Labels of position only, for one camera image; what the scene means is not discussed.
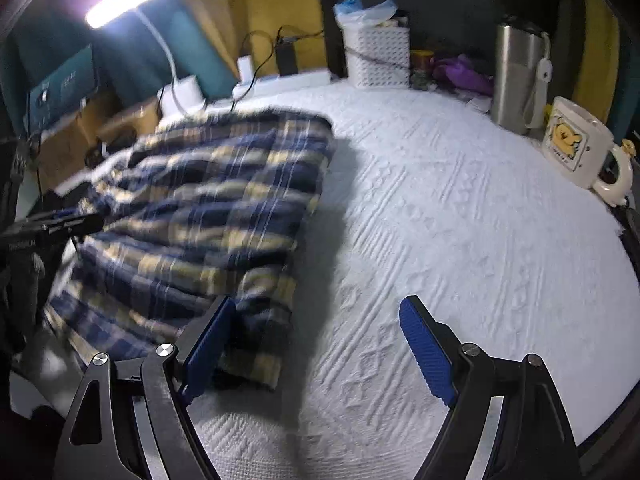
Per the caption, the black power adapter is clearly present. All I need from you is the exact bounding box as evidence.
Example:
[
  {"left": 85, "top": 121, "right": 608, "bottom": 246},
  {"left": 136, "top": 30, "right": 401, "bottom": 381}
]
[{"left": 276, "top": 42, "right": 299, "bottom": 77}]

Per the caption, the coiled black cable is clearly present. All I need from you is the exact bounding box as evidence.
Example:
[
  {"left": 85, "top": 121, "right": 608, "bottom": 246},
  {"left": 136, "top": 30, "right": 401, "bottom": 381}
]
[{"left": 84, "top": 132, "right": 137, "bottom": 167}]

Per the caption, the steel thermos tumbler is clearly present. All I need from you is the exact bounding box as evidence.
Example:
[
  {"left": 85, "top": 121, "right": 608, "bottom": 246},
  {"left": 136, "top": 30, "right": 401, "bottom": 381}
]
[{"left": 490, "top": 18, "right": 552, "bottom": 137}]

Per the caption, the teal curtain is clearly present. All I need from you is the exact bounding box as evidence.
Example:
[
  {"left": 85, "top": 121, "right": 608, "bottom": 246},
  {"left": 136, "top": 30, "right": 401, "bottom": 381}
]
[{"left": 10, "top": 0, "right": 237, "bottom": 108}]

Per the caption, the cardboard box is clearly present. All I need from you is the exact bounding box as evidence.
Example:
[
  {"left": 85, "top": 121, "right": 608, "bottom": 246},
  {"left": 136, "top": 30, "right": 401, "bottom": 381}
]
[{"left": 30, "top": 91, "right": 166, "bottom": 188}]

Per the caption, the tablet with lit screen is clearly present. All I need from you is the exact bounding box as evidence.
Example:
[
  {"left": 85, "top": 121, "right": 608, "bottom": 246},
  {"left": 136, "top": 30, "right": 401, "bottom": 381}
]
[{"left": 27, "top": 44, "right": 97, "bottom": 127}]

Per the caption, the yellow curtain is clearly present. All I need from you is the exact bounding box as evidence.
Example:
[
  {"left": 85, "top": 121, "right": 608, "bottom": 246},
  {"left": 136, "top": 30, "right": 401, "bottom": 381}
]
[
  {"left": 170, "top": 0, "right": 327, "bottom": 81},
  {"left": 574, "top": 0, "right": 622, "bottom": 117}
]

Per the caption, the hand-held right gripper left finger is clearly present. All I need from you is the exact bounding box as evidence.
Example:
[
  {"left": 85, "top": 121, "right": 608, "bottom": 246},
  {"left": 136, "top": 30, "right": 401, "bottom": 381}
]
[{"left": 50, "top": 296, "right": 236, "bottom": 480}]

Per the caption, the tan lidded box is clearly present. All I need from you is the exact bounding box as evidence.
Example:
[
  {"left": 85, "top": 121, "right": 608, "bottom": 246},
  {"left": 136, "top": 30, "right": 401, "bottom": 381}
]
[{"left": 96, "top": 104, "right": 162, "bottom": 142}]

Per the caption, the white desk lamp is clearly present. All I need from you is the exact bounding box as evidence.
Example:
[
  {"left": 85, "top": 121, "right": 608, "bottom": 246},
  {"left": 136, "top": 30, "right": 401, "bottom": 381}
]
[{"left": 84, "top": 0, "right": 207, "bottom": 113}]

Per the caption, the white perforated basket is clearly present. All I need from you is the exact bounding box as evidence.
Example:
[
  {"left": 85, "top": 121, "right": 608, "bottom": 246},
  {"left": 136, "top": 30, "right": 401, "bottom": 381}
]
[{"left": 341, "top": 25, "right": 412, "bottom": 90}]

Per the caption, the blue yellow plaid shirt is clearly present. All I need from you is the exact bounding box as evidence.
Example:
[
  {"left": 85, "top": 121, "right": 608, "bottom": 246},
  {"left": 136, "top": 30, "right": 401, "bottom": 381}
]
[{"left": 42, "top": 107, "right": 335, "bottom": 392}]

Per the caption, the clear plastic bag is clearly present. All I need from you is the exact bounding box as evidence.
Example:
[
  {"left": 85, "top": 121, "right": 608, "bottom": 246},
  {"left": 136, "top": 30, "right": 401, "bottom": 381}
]
[{"left": 333, "top": 0, "right": 399, "bottom": 27}]

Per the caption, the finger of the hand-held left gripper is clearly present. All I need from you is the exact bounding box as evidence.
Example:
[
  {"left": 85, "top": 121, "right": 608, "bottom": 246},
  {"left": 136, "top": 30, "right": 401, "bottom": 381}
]
[
  {"left": 30, "top": 211, "right": 103, "bottom": 224},
  {"left": 0, "top": 217, "right": 104, "bottom": 242}
]

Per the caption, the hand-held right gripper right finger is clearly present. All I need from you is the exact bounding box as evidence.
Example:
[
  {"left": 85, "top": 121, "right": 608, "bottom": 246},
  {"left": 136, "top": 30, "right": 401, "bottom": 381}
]
[{"left": 399, "top": 296, "right": 583, "bottom": 480}]

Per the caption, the cream mug with bear print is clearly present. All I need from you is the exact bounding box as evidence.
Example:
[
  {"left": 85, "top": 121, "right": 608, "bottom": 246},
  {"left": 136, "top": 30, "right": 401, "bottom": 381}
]
[{"left": 542, "top": 96, "right": 634, "bottom": 207}]

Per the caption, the purple cloth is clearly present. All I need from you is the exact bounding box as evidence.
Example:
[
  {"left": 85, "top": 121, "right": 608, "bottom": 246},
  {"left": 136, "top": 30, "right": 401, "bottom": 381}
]
[{"left": 431, "top": 54, "right": 495, "bottom": 97}]

